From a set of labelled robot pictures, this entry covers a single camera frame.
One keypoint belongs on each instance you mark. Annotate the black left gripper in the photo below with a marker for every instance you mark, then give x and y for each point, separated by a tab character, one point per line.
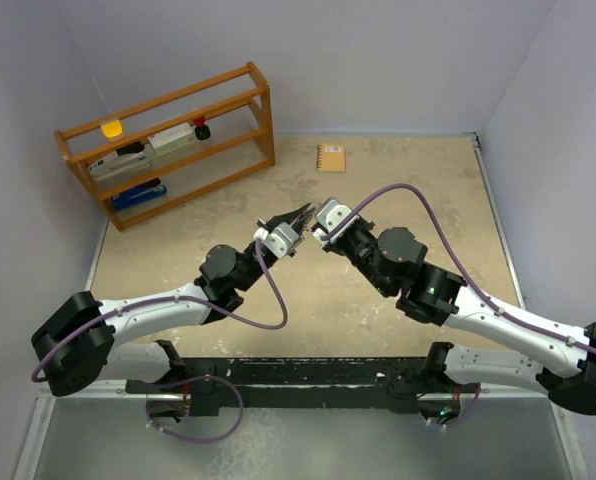
289	217

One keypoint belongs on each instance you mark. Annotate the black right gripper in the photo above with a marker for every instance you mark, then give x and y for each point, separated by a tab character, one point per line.
337	243

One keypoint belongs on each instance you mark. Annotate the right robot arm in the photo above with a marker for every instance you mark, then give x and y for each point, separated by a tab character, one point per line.
545	356

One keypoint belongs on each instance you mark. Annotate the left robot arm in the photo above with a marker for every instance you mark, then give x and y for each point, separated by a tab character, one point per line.
86	340

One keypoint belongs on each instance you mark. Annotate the brown spiral notebook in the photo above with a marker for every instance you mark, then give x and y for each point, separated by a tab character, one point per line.
331	158

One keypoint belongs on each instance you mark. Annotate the black red stamp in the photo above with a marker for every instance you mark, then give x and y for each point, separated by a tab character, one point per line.
201	130

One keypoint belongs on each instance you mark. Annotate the white box on shelf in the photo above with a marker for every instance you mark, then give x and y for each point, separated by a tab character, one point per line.
172	139

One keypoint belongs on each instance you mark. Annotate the blue stapler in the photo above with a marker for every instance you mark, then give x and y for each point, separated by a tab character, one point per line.
140	194

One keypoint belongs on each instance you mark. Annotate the orange wooden shelf rack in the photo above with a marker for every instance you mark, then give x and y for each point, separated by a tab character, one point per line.
135	175

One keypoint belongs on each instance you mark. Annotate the white black stapler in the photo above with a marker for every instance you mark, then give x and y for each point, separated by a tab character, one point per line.
115	164

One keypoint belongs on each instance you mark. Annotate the yellow sticky note pad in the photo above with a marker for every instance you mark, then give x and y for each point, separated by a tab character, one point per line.
112	130

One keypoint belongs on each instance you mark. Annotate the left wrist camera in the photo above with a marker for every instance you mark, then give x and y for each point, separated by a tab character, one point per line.
281	241

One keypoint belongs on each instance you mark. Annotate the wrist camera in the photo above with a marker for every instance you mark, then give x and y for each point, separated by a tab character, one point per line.
281	241
332	220

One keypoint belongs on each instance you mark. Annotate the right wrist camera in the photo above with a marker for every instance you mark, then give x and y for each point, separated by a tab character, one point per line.
332	220

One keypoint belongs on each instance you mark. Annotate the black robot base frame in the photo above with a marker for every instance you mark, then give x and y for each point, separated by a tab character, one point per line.
402	385

